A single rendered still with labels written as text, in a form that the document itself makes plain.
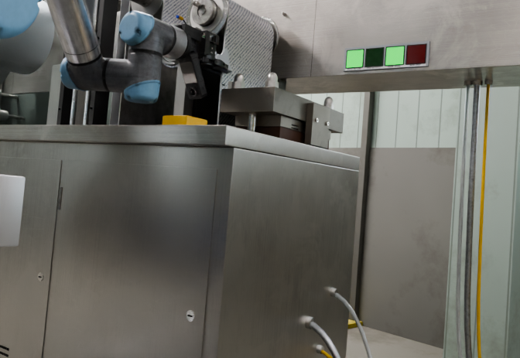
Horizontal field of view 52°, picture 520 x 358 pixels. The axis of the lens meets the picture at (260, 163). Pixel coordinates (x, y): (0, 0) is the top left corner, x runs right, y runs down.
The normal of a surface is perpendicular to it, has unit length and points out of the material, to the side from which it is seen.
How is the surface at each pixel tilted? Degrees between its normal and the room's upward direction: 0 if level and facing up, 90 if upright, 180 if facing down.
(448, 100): 90
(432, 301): 90
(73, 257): 90
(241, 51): 90
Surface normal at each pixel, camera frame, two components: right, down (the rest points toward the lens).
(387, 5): -0.54, -0.08
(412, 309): -0.71, -0.09
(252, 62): 0.83, 0.04
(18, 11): 0.96, 0.15
